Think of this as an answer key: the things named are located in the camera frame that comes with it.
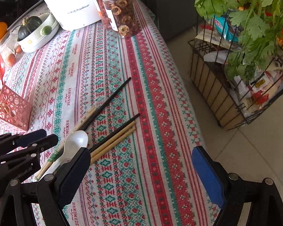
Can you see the pink perforated utensil holder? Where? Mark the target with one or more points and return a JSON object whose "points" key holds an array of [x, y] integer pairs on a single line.
{"points": [[15, 111]]}

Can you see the teal snack bag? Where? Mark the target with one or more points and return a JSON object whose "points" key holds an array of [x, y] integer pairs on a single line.
{"points": [[226, 29]]}

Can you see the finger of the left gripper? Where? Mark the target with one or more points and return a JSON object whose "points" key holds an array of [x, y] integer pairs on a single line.
{"points": [[37, 146], [11, 142]]}

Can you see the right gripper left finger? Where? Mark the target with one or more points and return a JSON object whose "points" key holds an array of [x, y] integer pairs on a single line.
{"points": [[52, 193]]}

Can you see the red plastic spoon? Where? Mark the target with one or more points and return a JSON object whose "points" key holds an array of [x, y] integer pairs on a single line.
{"points": [[2, 69]]}

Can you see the patterned red green tablecloth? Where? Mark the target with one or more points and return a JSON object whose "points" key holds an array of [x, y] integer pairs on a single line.
{"points": [[147, 179]]}

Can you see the white plastic spoon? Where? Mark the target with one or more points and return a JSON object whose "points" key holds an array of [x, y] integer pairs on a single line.
{"points": [[72, 144]]}

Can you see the glass jar with tomatoes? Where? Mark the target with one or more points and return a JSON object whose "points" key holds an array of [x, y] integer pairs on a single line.
{"points": [[9, 48]]}

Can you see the white ceramic dish green handle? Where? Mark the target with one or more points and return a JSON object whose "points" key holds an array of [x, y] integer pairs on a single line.
{"points": [[41, 35]]}

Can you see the black chopstick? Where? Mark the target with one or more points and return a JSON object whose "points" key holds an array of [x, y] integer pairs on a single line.
{"points": [[93, 148], [94, 113]]}

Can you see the green leafy celery bunch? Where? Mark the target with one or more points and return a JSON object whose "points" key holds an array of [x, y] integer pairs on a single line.
{"points": [[261, 22]]}

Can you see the black wire storage rack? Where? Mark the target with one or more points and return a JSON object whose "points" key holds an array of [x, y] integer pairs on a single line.
{"points": [[234, 102]]}

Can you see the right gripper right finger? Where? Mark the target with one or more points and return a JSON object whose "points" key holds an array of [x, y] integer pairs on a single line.
{"points": [[230, 192]]}

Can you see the jar of dried apple rings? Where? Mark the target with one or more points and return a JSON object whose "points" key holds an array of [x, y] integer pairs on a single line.
{"points": [[121, 16]]}

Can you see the white electric cooking pot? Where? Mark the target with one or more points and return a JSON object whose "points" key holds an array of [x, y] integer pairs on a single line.
{"points": [[171, 16]]}

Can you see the dark green squash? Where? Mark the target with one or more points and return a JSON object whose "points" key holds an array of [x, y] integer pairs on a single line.
{"points": [[28, 26]]}

